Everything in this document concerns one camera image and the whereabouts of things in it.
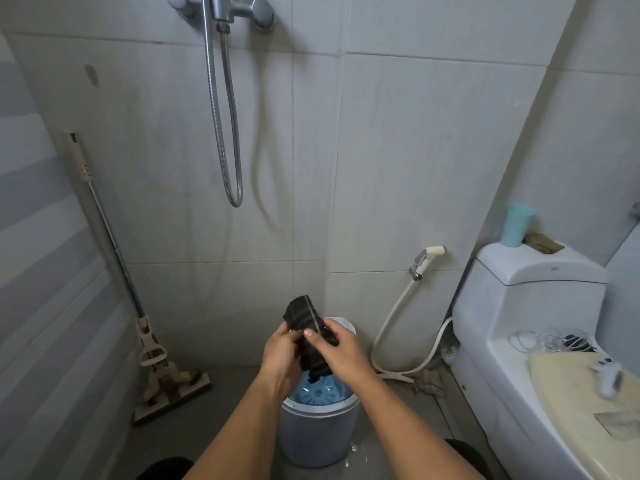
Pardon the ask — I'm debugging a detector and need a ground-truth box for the white bidet hose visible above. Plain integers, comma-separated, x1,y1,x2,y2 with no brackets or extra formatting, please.
370,274,454,379

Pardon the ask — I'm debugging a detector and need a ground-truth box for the grey mini washing machine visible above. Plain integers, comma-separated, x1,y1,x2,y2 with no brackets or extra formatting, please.
277,317,362,469

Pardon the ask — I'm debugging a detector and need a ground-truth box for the black cloth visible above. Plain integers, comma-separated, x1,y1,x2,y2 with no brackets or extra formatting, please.
283,294,340,386

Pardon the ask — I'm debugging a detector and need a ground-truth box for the person's left forearm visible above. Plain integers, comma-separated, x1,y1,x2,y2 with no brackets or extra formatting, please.
182,374,302,480

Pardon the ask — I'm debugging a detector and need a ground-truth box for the beige sponge mop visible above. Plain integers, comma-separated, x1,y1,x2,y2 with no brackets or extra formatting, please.
65,130,214,428

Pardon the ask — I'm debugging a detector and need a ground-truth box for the person's right leg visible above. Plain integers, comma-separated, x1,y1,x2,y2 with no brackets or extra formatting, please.
443,438,494,480

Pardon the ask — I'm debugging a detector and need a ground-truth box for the person's left hand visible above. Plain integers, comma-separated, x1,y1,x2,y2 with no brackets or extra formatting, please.
259,322,308,401

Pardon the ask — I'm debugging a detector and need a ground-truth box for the white handheld device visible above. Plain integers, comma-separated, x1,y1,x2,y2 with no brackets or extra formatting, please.
588,360,625,398

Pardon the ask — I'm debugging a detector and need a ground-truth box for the black and white object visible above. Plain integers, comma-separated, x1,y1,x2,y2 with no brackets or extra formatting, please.
562,334,597,353

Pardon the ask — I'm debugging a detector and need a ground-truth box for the light blue plastic cup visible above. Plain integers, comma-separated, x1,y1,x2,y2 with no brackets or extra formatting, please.
501,203,536,248

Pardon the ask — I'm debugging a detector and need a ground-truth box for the white bidet sprayer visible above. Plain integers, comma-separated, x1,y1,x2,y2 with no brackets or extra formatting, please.
407,245,447,282

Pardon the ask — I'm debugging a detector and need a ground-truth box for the metal shower hose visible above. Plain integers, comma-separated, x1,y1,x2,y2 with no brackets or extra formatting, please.
202,0,245,209

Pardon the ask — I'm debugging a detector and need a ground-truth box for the clear plastic wrapper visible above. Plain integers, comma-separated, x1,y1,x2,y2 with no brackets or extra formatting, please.
593,409,639,439

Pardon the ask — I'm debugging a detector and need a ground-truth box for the brown floor rag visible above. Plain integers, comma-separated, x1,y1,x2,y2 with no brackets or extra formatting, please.
411,367,449,398

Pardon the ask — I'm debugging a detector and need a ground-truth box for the white cable bundle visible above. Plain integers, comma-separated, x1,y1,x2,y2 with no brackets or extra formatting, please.
508,328,567,354

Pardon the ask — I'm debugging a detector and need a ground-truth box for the person's right forearm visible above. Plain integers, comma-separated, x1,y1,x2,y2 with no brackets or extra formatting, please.
349,364,487,480

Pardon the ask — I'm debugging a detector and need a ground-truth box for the chrome shower mixer faucet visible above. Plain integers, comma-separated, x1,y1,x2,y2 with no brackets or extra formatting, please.
166,0,276,31

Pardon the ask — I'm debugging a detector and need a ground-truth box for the brown cloth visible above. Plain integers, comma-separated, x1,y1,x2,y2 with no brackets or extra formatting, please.
522,233,565,256

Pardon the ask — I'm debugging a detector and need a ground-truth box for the white toilet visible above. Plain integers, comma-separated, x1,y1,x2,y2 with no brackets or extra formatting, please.
451,242,640,480

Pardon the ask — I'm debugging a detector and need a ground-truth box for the person's right hand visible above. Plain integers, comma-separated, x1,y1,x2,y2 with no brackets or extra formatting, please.
302,317,379,391

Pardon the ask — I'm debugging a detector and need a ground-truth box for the beige toilet lid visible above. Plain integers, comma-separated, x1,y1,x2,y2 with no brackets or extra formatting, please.
528,352,640,480

